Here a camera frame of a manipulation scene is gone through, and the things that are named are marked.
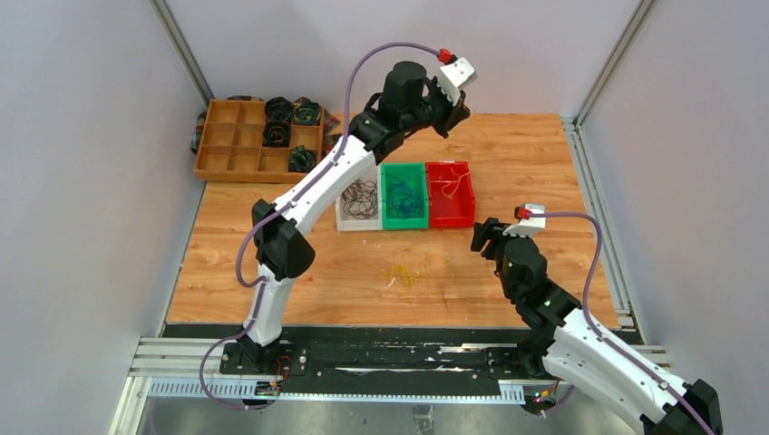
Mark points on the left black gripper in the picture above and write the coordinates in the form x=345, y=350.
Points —
x=454, y=114

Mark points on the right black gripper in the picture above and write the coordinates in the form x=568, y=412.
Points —
x=490, y=229

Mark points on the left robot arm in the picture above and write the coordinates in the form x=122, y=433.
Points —
x=409, y=102

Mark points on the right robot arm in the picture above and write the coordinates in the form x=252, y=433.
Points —
x=567, y=342

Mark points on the green plastic bin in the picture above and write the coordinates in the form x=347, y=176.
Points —
x=404, y=196

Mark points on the red plastic bin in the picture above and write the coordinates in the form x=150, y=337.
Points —
x=452, y=202

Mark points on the plaid cloth under tray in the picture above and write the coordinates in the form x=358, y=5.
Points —
x=330, y=125

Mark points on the white plastic bin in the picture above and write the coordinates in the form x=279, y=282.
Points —
x=358, y=208

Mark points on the rolled green cloth top right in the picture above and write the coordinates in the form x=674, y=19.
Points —
x=307, y=113

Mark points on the rolled green cloth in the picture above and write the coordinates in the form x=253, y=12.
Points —
x=307, y=113
x=301, y=160

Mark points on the rolled green cloth bottom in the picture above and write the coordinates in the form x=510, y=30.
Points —
x=301, y=160

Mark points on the rolled dark cloth top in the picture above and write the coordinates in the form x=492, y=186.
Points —
x=279, y=109

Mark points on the rolled dark cloth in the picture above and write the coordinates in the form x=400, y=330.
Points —
x=279, y=109
x=276, y=134

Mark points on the rolled dark cloth middle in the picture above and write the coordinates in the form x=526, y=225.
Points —
x=276, y=134

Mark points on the wooden compartment tray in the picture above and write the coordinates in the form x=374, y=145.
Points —
x=231, y=146

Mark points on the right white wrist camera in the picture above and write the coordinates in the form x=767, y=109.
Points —
x=530, y=221

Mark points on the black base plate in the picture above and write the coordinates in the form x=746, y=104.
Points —
x=390, y=361

